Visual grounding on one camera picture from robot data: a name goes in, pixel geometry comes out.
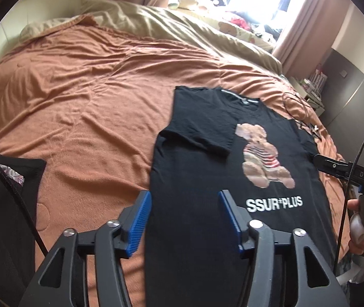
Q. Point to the beige duvet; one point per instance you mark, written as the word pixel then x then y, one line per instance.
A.
pixel 175 22

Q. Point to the black bear print t-shirt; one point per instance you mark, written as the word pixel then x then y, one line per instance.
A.
pixel 194 172

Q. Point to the dark wardrobe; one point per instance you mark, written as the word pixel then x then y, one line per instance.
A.
pixel 354 96

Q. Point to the brown fleece blanket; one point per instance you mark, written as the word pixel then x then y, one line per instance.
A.
pixel 73 102

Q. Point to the pink striped box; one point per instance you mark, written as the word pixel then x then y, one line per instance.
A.
pixel 318 78

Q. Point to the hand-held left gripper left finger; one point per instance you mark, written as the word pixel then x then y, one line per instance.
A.
pixel 138 225

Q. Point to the cream bear print bedding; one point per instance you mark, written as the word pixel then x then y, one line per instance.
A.
pixel 233 28

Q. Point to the cream padded headboard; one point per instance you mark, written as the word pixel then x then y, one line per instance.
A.
pixel 41 6

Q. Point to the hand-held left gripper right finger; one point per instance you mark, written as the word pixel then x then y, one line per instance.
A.
pixel 230 219

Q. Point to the red cloth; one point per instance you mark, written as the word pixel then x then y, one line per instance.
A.
pixel 241 23

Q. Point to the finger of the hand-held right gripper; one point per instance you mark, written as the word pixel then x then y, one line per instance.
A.
pixel 330 166

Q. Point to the cream plush toy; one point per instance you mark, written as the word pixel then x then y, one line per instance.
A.
pixel 188 3

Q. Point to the bedside table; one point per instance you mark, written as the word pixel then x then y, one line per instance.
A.
pixel 311 100

